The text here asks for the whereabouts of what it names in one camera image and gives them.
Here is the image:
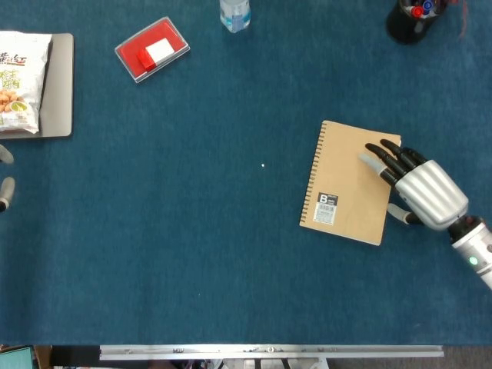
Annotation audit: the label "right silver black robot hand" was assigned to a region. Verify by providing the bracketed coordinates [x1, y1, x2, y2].
[357, 138, 470, 232]

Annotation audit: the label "left robot hand grey fingertips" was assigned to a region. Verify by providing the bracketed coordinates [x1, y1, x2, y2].
[0, 144, 17, 213]

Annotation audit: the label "kraft spiral notebook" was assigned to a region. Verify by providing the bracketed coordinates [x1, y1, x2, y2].
[298, 120, 403, 247]

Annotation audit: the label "black mesh pen holder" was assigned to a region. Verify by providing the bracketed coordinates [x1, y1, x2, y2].
[385, 0, 450, 45]

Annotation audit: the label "dark grey tray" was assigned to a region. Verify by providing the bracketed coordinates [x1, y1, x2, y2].
[0, 32, 75, 139]

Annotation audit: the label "white snack bag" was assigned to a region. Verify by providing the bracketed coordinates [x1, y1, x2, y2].
[0, 30, 53, 135]

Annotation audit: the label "colourful printed packaging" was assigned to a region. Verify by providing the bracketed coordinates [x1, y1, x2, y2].
[0, 344, 53, 369]

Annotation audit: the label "red ink pad case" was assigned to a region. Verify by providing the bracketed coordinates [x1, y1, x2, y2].
[114, 15, 191, 85]

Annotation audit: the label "blue felt table mat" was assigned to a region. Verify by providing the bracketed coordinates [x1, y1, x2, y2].
[0, 0, 492, 347]

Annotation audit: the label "red white stamp block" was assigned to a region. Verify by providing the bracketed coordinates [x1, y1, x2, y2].
[136, 37, 175, 73]

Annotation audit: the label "clear water bottle blue label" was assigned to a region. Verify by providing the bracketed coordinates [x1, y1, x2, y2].
[218, 0, 252, 34]

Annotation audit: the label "aluminium table edge rail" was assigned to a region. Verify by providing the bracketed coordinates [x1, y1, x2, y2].
[98, 344, 445, 361]

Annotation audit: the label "robot torso frame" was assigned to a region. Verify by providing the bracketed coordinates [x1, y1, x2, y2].
[168, 357, 331, 369]

